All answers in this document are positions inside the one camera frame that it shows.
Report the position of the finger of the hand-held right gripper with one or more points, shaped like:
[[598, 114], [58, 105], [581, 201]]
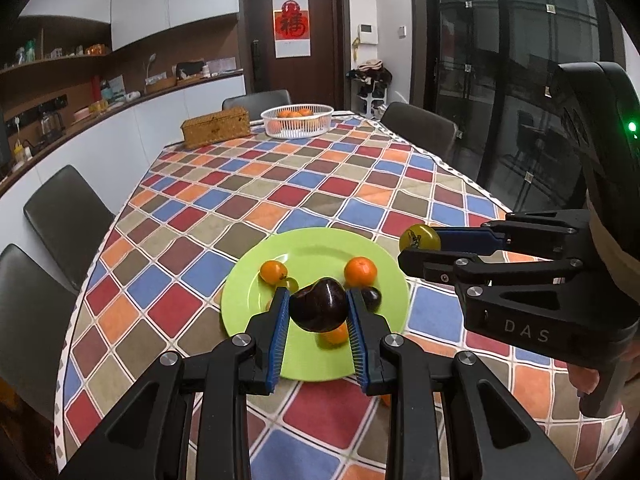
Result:
[[430, 262], [465, 239]]

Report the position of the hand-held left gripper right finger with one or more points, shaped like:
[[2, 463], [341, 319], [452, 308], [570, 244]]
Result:
[[357, 340]]

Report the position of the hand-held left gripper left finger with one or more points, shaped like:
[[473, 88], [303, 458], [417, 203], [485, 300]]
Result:
[[279, 340]]

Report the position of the green tomato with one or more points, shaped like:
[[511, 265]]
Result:
[[419, 238]]

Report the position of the dark purple plum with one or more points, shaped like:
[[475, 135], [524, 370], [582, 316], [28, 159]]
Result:
[[320, 307], [372, 297]]

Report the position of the green plate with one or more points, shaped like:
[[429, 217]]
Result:
[[305, 255]]

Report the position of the person's right hand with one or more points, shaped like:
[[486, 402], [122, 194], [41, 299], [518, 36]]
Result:
[[584, 380]]

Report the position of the black framed glass doors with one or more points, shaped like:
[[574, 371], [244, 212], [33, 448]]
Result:
[[500, 85]]

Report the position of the dark leather chair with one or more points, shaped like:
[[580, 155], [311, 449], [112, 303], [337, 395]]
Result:
[[257, 98], [67, 215], [420, 130], [30, 320]]

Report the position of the checkered colourful tablecloth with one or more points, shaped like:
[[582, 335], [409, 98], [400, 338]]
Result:
[[260, 185]]

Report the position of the shoe rack with clothes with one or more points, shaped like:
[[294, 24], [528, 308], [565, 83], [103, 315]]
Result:
[[370, 85]]

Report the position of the white plastic basket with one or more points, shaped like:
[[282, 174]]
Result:
[[297, 127]]

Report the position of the heap of basket oranges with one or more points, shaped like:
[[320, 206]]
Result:
[[296, 114]]

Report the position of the woven wicker box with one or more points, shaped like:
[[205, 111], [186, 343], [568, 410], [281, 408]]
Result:
[[216, 127]]

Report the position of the dark brown door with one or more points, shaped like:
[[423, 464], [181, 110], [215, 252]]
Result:
[[325, 35]]

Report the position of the white sideboard counter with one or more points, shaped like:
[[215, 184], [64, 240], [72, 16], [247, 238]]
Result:
[[135, 125]]

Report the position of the flat wicker tray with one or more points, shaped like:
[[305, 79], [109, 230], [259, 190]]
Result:
[[161, 85]]

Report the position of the white desk lamp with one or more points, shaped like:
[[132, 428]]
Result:
[[150, 67]]

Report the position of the glass kettle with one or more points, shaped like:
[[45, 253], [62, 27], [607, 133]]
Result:
[[51, 124]]

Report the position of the small yellow bottle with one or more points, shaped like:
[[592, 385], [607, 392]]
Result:
[[20, 151]]

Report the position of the white upper cabinets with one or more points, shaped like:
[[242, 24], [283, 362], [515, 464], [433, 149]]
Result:
[[175, 0]]

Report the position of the white wall intercom panel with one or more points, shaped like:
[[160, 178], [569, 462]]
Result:
[[368, 34]]

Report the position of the red and white wall poster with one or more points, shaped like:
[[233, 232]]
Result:
[[292, 27]]

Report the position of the wooden wall shelf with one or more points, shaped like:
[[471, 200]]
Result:
[[60, 57]]

